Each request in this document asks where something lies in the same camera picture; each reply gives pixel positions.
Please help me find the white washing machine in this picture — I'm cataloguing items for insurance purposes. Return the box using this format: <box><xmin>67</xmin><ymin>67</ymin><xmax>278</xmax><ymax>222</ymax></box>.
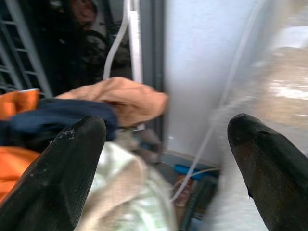
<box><xmin>164</xmin><ymin>0</ymin><xmax>287</xmax><ymax>169</ymax></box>

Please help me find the tan brown garment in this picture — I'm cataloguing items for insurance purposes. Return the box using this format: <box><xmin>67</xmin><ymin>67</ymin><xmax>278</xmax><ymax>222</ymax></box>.
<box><xmin>55</xmin><ymin>77</ymin><xmax>169</xmax><ymax>127</ymax></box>

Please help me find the orange garment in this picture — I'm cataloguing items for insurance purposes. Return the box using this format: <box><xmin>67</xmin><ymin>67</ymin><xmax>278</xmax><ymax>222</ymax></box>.
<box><xmin>0</xmin><ymin>88</ymin><xmax>40</xmax><ymax>203</ymax></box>

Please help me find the white hose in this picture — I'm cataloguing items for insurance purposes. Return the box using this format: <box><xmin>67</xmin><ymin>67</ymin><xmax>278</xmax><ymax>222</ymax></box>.
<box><xmin>103</xmin><ymin>0</ymin><xmax>132</xmax><ymax>80</ymax></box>

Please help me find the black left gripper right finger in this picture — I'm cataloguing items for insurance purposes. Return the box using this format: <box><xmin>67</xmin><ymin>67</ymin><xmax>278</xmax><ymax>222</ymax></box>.
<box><xmin>227</xmin><ymin>113</ymin><xmax>308</xmax><ymax>231</ymax></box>

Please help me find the navy blue garment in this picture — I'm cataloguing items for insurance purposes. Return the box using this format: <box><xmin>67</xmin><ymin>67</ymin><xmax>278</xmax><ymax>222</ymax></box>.
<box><xmin>0</xmin><ymin>98</ymin><xmax>119</xmax><ymax>153</ymax></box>

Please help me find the grey metal window grille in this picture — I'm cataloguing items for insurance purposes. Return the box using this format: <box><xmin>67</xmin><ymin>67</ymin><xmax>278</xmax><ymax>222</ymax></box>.
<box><xmin>0</xmin><ymin>0</ymin><xmax>53</xmax><ymax>99</ymax></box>

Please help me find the blue plastic object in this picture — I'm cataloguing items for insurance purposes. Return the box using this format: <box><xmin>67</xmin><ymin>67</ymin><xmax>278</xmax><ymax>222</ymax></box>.
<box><xmin>174</xmin><ymin>164</ymin><xmax>221</xmax><ymax>181</ymax></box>

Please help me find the thin white cable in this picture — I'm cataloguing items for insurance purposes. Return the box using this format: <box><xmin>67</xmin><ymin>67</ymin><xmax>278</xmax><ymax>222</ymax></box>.
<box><xmin>169</xmin><ymin>7</ymin><xmax>262</xmax><ymax>203</ymax></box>

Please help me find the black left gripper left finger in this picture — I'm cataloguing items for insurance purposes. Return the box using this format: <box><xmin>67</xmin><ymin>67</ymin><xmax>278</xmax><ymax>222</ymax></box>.
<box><xmin>0</xmin><ymin>115</ymin><xmax>107</xmax><ymax>231</ymax></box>

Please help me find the cream white garment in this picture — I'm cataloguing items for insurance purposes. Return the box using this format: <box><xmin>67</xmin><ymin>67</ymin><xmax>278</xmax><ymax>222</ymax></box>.
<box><xmin>77</xmin><ymin>133</ymin><xmax>179</xmax><ymax>231</ymax></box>

